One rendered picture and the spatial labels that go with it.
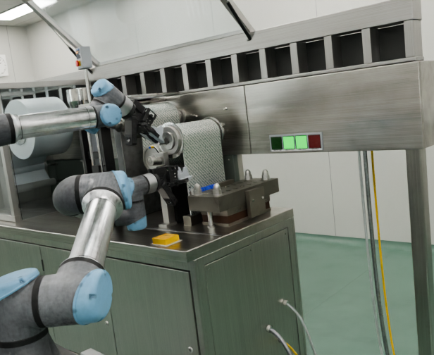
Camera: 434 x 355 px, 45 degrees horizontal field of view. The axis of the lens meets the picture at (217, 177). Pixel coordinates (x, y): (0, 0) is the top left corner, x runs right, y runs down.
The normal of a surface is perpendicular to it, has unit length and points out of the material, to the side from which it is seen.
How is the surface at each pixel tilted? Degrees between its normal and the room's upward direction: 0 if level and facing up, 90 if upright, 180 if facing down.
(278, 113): 90
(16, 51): 90
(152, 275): 90
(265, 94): 90
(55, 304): 80
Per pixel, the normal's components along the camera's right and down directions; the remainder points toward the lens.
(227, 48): -0.66, 0.18
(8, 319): 0.00, 0.17
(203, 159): 0.75, 0.00
